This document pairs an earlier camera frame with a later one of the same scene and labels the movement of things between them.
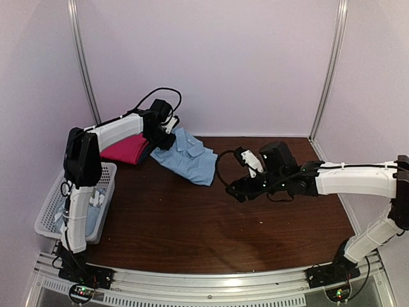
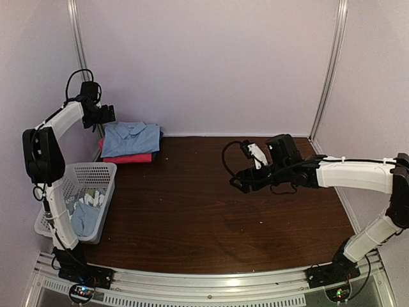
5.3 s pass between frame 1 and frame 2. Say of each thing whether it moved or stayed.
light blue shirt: moved
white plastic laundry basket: stayed
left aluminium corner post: stayed
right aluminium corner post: stayed
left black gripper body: moved
